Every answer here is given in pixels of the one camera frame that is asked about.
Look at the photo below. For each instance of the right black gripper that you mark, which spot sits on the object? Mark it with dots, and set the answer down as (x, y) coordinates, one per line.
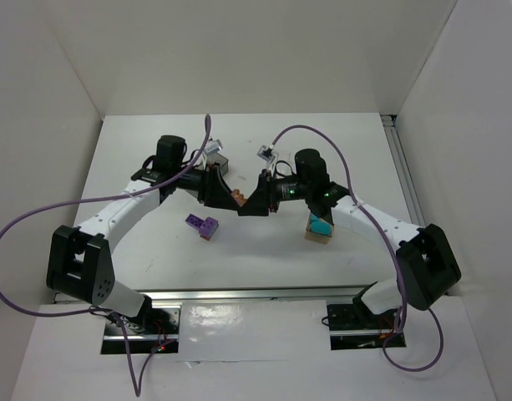
(271, 191)

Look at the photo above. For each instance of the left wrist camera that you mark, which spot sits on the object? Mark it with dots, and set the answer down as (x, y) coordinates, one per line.
(212, 147)

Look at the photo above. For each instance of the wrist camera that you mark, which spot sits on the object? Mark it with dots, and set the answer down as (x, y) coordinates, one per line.
(267, 154)
(212, 147)

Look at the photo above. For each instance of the amber plastic container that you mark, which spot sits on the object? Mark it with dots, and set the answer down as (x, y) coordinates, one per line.
(309, 235)

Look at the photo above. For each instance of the clear plastic container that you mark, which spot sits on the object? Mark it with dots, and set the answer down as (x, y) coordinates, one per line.
(284, 156)

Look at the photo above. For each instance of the purple rounded lego brick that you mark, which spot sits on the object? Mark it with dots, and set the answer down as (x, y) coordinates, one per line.
(208, 227)

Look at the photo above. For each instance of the aluminium mounting rail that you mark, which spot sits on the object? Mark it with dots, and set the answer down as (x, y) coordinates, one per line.
(247, 294)

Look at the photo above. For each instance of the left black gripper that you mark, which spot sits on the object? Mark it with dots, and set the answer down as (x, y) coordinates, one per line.
(206, 185)

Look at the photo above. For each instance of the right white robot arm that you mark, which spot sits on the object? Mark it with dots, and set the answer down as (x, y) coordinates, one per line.
(384, 231)

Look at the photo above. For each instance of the orange lego brick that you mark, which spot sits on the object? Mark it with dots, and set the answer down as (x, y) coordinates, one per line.
(238, 196)

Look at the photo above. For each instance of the smoky grey plastic container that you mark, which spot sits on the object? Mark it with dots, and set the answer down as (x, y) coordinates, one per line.
(221, 161)

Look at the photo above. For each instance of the teal rounded lego brick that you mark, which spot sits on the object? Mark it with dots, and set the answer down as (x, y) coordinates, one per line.
(322, 229)

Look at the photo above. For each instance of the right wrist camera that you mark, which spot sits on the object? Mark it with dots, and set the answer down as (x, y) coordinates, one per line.
(267, 154)

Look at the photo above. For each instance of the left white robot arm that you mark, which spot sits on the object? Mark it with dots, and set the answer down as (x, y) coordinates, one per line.
(80, 261)

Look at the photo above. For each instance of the purple flat lego brick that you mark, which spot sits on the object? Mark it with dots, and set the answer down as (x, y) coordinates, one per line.
(194, 221)

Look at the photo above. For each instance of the side aluminium rail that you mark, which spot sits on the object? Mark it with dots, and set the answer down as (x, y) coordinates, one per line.
(414, 200)

